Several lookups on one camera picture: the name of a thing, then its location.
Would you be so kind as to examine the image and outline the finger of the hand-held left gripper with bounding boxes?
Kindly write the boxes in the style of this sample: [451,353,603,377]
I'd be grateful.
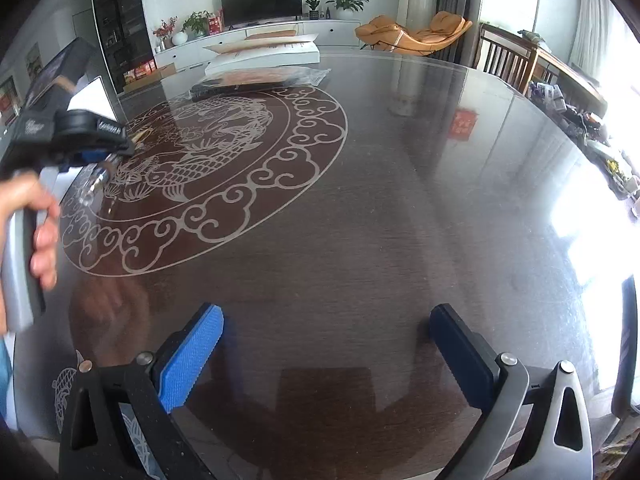
[57,152,108,175]
[97,137,137,163]

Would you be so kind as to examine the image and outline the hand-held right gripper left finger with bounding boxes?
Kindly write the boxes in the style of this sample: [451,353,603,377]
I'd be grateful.
[59,302,226,480]

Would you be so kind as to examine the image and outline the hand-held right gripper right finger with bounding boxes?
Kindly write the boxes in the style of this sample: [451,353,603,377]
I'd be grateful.
[429,304,594,480]

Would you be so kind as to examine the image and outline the person's left hand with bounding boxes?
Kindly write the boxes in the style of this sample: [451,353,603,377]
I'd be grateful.
[0,172,63,291]

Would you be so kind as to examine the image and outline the dark glossy box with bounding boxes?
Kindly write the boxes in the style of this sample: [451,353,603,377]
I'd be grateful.
[20,37,97,111]

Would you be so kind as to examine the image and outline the brown cardboard box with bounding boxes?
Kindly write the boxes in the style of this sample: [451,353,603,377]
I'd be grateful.
[122,60,177,92]

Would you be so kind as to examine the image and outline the dark display cabinet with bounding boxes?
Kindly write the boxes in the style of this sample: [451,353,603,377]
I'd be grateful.
[91,0,154,92]

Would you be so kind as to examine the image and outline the white vase red flowers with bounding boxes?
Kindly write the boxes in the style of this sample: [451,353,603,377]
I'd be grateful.
[154,16,189,52]

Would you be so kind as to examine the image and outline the comb in plastic bag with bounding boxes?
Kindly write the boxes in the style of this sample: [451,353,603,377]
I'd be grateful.
[190,67,331,102]

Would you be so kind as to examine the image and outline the bushy green potted plant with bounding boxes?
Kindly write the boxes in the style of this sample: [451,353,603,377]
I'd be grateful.
[181,10,212,38]

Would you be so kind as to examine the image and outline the white flat cardboard box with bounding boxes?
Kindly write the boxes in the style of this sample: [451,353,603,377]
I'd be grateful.
[204,32,321,78]

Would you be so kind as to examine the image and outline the black television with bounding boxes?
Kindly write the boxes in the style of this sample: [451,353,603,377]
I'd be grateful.
[220,0,303,27]

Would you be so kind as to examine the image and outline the white tv cabinet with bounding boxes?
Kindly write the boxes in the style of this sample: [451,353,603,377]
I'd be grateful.
[154,19,362,70]

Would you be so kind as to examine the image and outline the dark wooden chair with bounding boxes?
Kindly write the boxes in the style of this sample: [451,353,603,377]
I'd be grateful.
[472,22,539,94]

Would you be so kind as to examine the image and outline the cluttered wooden side table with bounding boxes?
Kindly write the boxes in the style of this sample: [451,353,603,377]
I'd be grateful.
[520,30,640,201]

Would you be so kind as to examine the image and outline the orange lounge chair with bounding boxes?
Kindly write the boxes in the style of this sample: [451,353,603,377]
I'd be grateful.
[355,10,473,56]

